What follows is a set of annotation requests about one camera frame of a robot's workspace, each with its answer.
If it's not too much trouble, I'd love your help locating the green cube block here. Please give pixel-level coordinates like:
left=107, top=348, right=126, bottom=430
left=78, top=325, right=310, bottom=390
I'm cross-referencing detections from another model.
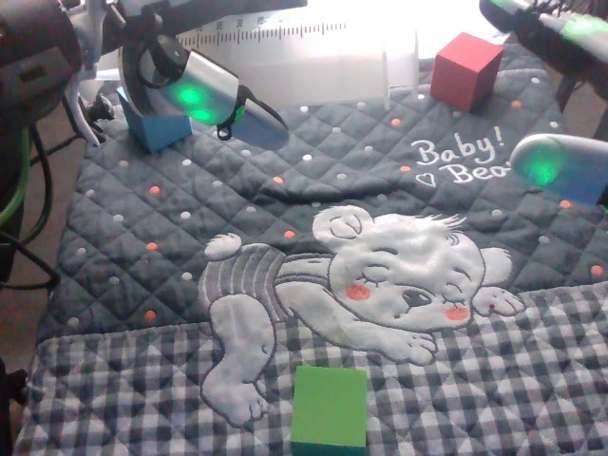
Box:
left=289, top=364, right=370, bottom=456

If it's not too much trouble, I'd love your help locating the green cable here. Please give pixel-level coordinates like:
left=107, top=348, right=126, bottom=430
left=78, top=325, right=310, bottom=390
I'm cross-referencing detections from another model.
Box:
left=0, top=125, right=32, bottom=227

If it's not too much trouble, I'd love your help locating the red cube block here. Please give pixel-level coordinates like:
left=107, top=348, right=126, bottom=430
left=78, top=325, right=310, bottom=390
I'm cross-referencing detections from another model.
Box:
left=429, top=31, right=505, bottom=114

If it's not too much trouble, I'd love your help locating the blue cube block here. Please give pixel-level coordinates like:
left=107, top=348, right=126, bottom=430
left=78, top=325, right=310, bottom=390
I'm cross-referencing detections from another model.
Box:
left=116, top=87, right=194, bottom=154

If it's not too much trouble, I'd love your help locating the grey quilt with printed bear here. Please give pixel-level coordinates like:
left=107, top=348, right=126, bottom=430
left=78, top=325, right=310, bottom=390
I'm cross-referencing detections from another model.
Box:
left=13, top=42, right=608, bottom=456

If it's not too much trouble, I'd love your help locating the large clear plastic syringe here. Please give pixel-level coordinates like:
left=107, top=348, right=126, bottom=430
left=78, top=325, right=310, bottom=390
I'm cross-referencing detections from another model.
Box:
left=94, top=12, right=422, bottom=111

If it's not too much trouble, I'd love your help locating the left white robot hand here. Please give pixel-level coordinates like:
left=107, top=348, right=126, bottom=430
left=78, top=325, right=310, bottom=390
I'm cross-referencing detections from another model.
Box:
left=116, top=0, right=309, bottom=34

